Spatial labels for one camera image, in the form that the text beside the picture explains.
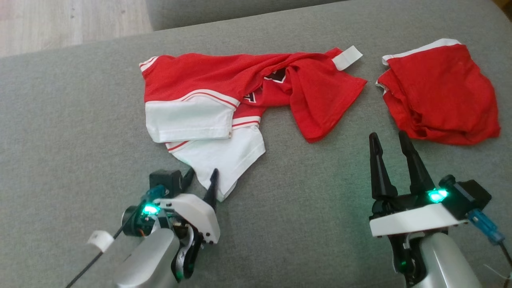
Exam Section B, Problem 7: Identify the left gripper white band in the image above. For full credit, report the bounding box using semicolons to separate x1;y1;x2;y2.
122;167;220;245

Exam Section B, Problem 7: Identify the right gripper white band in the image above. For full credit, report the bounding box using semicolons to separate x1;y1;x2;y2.
369;130;469;239

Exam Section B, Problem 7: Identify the red shorts white trim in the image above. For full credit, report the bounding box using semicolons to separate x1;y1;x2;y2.
375;38;501;145

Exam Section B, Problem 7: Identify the red white basketball jersey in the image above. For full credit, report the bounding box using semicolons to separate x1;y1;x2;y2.
139;45;368;202

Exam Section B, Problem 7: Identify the large grey sofa seat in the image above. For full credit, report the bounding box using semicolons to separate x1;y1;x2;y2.
0;0;512;288

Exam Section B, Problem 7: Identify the grey sofa seat module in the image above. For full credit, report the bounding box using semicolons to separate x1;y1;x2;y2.
145;0;344;32

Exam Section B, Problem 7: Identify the left arm cable blue connector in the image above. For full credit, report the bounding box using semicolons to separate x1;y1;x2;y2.
66;185;166;288

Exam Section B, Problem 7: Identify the arm cable blue connector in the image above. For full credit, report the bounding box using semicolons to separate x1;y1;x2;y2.
66;185;166;288
467;208;512;268

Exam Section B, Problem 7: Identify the right arm cable blue connector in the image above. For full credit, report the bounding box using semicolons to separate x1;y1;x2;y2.
467;208;512;268

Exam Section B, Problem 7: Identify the white cable clip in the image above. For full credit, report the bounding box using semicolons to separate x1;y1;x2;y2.
87;231;114;252

